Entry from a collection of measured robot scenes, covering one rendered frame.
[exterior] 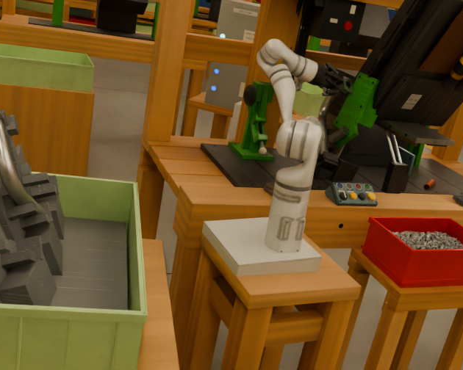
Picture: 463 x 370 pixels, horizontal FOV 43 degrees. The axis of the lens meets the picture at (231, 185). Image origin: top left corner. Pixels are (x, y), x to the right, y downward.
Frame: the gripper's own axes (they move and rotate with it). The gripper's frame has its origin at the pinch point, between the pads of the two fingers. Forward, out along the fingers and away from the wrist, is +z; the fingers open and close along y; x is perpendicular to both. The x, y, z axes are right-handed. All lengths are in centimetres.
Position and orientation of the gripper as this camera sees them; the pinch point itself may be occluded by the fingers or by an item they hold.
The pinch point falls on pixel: (342, 86)
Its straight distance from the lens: 215.9
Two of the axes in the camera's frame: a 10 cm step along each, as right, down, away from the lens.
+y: 0.7, -9.0, 4.2
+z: 8.5, 2.8, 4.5
